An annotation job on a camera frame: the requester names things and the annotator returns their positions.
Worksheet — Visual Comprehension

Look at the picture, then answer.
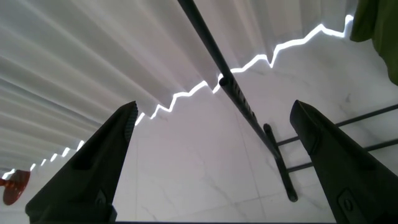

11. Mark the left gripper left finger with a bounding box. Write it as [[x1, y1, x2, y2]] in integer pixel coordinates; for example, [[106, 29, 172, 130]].
[[24, 100, 139, 223]]

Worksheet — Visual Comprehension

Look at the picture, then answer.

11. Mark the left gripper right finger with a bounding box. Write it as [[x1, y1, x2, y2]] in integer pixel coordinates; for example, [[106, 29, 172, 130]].
[[289, 99, 398, 223]]

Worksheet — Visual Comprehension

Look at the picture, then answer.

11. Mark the green sleeveless shirt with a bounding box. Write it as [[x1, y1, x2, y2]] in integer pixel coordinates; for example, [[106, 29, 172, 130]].
[[349, 0, 398, 86]]

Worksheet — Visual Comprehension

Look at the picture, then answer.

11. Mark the black clothes rack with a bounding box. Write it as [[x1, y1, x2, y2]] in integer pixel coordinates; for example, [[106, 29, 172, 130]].
[[177, 0, 398, 203]]

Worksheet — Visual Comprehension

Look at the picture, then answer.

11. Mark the red object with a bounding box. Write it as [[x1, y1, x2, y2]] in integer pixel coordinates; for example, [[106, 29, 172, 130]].
[[0, 169, 31, 206]]

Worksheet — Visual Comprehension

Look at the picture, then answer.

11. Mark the white curtain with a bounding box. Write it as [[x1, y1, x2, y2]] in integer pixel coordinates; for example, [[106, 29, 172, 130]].
[[0, 0, 358, 175]]

